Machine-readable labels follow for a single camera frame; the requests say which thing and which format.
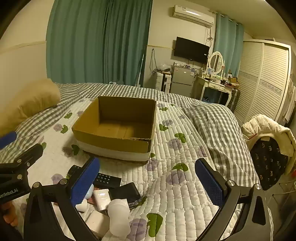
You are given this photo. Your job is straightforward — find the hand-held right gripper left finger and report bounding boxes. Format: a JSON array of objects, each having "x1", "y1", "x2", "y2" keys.
[{"x1": 23, "y1": 156, "x2": 100, "y2": 241}]

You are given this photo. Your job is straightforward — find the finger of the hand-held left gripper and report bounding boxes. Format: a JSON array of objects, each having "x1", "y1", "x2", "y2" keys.
[
  {"x1": 0, "y1": 132, "x2": 17, "y2": 149},
  {"x1": 0, "y1": 143, "x2": 44, "y2": 186}
]

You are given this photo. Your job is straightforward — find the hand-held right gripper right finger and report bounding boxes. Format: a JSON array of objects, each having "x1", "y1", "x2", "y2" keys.
[{"x1": 195, "y1": 158, "x2": 274, "y2": 241}]

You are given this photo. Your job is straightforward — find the light blue round object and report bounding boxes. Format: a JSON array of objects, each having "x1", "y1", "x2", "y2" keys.
[{"x1": 84, "y1": 184, "x2": 95, "y2": 200}]

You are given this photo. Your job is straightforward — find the small white box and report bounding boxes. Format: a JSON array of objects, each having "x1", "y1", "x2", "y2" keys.
[{"x1": 92, "y1": 189, "x2": 110, "y2": 211}]

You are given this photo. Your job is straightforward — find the black remote control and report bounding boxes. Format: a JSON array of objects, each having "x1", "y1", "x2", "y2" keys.
[{"x1": 67, "y1": 164, "x2": 122, "y2": 189}]

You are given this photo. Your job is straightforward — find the black wallet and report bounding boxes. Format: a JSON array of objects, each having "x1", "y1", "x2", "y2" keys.
[{"x1": 109, "y1": 182, "x2": 141, "y2": 204}]

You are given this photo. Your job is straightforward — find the translucent white bottle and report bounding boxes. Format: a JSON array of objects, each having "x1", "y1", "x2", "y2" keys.
[{"x1": 107, "y1": 199, "x2": 131, "y2": 240}]

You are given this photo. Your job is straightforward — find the cardboard box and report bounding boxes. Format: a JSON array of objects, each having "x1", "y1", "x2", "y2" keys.
[{"x1": 72, "y1": 96, "x2": 157, "y2": 163}]

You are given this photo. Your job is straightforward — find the person's left hand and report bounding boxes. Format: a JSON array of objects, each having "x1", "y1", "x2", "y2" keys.
[{"x1": 0, "y1": 201, "x2": 19, "y2": 229}]

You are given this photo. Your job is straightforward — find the white quilted floral blanket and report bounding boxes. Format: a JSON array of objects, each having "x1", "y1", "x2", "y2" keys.
[{"x1": 0, "y1": 97, "x2": 232, "y2": 241}]

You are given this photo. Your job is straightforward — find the tan pillow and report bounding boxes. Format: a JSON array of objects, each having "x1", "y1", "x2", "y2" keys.
[{"x1": 0, "y1": 78, "x2": 61, "y2": 137}]

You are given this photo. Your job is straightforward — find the dark patterned garment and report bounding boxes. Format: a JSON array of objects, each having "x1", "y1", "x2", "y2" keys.
[{"x1": 250, "y1": 137, "x2": 289, "y2": 190}]

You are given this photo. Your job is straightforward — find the dark checked suitcase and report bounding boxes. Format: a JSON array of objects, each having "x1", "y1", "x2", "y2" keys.
[{"x1": 228, "y1": 89, "x2": 241, "y2": 112}]

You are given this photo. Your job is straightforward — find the white dressing table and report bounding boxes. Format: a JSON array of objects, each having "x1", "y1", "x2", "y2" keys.
[{"x1": 196, "y1": 74, "x2": 234, "y2": 107}]

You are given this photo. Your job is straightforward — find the silver small fridge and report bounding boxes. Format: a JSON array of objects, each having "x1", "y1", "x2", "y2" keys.
[{"x1": 170, "y1": 65, "x2": 197, "y2": 98}]

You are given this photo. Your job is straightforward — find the white ribbed suitcase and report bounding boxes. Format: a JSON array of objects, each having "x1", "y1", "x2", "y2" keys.
[{"x1": 155, "y1": 71, "x2": 173, "y2": 93}]

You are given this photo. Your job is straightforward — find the white louvred wardrobe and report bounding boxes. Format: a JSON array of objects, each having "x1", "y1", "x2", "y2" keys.
[{"x1": 233, "y1": 39, "x2": 292, "y2": 127}]

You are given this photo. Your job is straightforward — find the oval white vanity mirror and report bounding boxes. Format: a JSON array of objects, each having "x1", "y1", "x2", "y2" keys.
[{"x1": 207, "y1": 51, "x2": 225, "y2": 76}]

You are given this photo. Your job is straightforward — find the white mop pole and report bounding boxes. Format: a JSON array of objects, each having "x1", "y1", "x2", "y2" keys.
[{"x1": 136, "y1": 52, "x2": 145, "y2": 88}]

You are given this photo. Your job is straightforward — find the dark green curtain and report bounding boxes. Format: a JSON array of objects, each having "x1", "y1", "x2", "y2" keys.
[{"x1": 46, "y1": 0, "x2": 153, "y2": 88}]

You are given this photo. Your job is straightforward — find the light teal curtain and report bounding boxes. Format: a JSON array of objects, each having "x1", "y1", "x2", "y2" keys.
[{"x1": 214, "y1": 11, "x2": 244, "y2": 79}]

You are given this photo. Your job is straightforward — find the white air conditioner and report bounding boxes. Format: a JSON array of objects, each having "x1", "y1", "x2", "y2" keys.
[{"x1": 172, "y1": 5, "x2": 215, "y2": 28}]

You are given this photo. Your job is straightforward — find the metal chair frame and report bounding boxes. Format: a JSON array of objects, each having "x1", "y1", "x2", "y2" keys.
[{"x1": 270, "y1": 181, "x2": 296, "y2": 232}]

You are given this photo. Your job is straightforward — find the hanging wall cables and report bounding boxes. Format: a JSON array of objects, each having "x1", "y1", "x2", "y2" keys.
[{"x1": 149, "y1": 48, "x2": 162, "y2": 75}]

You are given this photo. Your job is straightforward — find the black wall television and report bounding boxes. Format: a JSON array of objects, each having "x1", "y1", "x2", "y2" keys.
[{"x1": 173, "y1": 36, "x2": 210, "y2": 65}]

